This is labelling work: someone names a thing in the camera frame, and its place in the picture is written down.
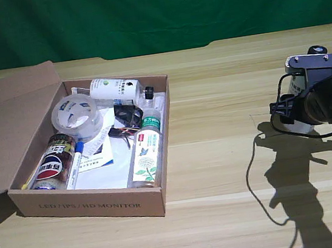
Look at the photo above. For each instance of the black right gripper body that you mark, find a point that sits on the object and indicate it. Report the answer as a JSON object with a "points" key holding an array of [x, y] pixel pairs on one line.
{"points": [[314, 107]]}

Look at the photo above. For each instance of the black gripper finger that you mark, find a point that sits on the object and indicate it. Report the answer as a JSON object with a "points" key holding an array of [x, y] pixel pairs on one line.
{"points": [[283, 108]]}

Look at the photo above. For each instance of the blue capped white marker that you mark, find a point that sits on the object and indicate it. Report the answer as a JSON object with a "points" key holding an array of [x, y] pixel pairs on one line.
{"points": [[75, 166]]}

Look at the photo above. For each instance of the wrist camera on dark bracket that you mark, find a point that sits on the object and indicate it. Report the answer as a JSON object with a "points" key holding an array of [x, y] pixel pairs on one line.
{"points": [[317, 64]]}

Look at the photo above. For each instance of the brown cardboard box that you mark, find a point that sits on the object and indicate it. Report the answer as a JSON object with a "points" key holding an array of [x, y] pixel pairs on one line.
{"points": [[7, 129]]}

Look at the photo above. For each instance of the long white receipt strip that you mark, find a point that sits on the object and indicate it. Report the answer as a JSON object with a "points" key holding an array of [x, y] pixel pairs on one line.
{"points": [[97, 139]]}

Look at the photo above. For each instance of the small black cooling fan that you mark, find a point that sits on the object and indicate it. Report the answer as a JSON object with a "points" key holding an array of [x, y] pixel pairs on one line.
{"points": [[128, 114]]}

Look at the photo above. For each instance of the green backdrop cloth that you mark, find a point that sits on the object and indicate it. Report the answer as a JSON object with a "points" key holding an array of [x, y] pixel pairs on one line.
{"points": [[151, 12]]}

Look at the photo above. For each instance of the white and blue leaflet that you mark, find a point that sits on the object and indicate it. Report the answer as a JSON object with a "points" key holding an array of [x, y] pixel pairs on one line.
{"points": [[97, 160]]}

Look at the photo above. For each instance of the large white paper sheet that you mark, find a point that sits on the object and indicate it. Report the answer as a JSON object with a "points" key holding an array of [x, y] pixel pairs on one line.
{"points": [[111, 177]]}

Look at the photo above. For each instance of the green capped flower print bottle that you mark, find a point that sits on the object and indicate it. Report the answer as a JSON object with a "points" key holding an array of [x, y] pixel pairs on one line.
{"points": [[145, 154]]}

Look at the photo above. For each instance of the thin yellow stick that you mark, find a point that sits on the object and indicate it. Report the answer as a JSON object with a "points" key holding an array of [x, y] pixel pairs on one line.
{"points": [[28, 182]]}

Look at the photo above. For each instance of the clear adhesive tape roll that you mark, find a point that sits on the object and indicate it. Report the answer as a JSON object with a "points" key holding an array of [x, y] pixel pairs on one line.
{"points": [[75, 117]]}

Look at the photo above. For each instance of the Pepsi labelled snack jar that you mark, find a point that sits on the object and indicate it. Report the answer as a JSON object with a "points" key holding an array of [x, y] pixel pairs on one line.
{"points": [[53, 163]]}

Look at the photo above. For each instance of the white bottle with green logo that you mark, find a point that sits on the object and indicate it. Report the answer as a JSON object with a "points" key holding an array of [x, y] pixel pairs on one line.
{"points": [[109, 88]]}

